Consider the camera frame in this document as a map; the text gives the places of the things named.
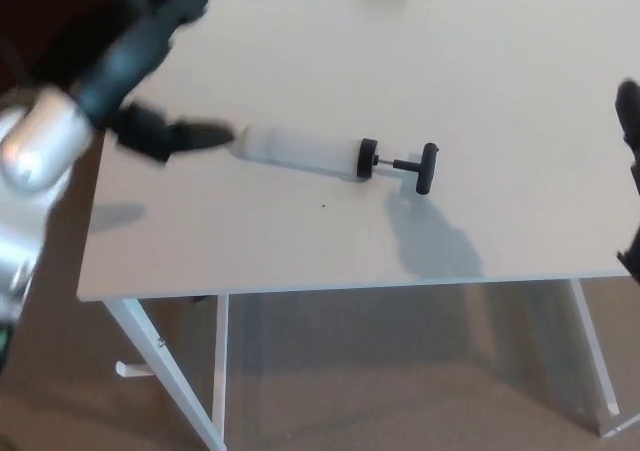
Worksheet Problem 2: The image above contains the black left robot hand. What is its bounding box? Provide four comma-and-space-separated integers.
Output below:
69, 0, 240, 166

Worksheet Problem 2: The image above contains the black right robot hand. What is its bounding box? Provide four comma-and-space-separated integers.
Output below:
613, 78, 640, 287

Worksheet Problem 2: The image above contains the white air pump black handle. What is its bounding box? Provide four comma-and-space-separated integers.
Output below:
234, 125, 441, 196

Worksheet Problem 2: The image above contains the dark brown partition panel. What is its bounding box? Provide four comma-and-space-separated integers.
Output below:
0, 0, 146, 97

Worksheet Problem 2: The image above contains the white metal desk leg frame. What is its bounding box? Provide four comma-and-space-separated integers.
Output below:
104, 295, 231, 451
569, 278, 640, 440

